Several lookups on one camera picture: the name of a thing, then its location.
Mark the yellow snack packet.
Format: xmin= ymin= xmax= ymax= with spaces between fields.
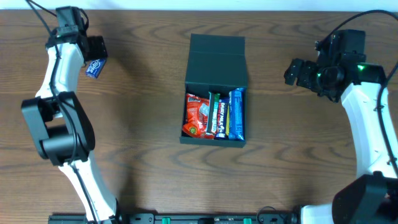
xmin=225 ymin=104 xmax=230 ymax=138

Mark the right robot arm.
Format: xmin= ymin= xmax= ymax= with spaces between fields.
xmin=284 ymin=58 xmax=397 ymax=223

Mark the black cardboard box with lid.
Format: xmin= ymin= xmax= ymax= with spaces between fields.
xmin=179 ymin=34 xmax=248 ymax=148

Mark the blue Eclipse mint tin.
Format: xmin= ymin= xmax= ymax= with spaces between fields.
xmin=85 ymin=58 xmax=106 ymax=79

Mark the purple Dairy Milk chocolate bar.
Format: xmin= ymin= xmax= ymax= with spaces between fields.
xmin=215 ymin=98 xmax=229 ymax=139

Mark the red snack packet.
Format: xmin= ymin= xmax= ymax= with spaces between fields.
xmin=182 ymin=93 xmax=214 ymax=139

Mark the black mounting rail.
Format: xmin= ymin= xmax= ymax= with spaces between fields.
xmin=47 ymin=212 xmax=301 ymax=224

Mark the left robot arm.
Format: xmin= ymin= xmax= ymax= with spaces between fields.
xmin=21 ymin=36 xmax=120 ymax=223

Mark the green gum pack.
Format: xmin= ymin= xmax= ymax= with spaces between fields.
xmin=206 ymin=92 xmax=220 ymax=135

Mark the blue snack bar wrapper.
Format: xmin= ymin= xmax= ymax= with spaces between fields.
xmin=228 ymin=88 xmax=245 ymax=141

